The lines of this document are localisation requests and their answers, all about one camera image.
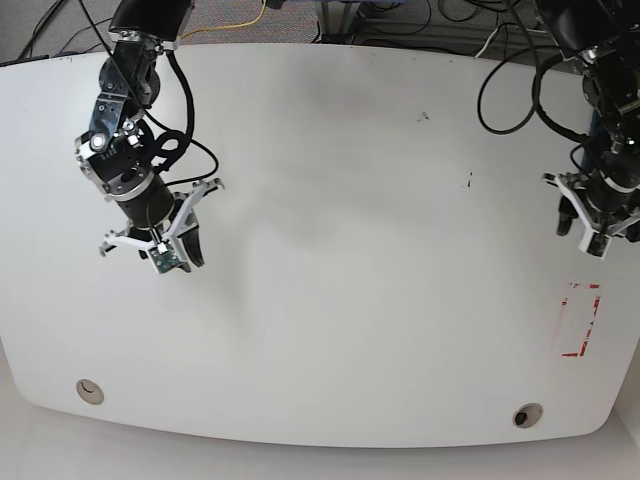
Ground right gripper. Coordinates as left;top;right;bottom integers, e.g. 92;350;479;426
99;178;224;273

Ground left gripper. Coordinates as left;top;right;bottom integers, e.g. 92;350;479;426
542;168;639;243

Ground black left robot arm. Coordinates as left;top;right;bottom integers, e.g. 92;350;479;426
535;1;639;258

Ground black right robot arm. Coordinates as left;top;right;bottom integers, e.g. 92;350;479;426
75;1;223;274

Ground red tape rectangle marking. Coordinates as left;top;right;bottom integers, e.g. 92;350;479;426
555;283;602;358

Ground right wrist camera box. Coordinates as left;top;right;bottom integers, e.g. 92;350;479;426
150;242;182;274

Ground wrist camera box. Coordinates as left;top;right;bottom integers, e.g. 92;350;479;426
578;230;612;259
150;242;182;274

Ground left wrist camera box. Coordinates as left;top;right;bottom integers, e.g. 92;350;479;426
578;230;612;259

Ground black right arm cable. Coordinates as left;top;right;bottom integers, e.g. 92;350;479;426
77;0;221;186

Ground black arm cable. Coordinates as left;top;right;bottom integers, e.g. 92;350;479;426
77;0;221;186
477;0;596;146

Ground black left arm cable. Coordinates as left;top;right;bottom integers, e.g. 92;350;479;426
477;0;596;146

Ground left table cable grommet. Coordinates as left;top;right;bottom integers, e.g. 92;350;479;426
76;379;105;406

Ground table cable grommet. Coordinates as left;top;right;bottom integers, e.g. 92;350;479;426
512;403;544;429
76;379;105;406

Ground right table cable grommet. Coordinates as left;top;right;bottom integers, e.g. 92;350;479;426
512;403;544;429

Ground yellow cable on floor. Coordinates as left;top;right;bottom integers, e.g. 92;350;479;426
172;0;266;47

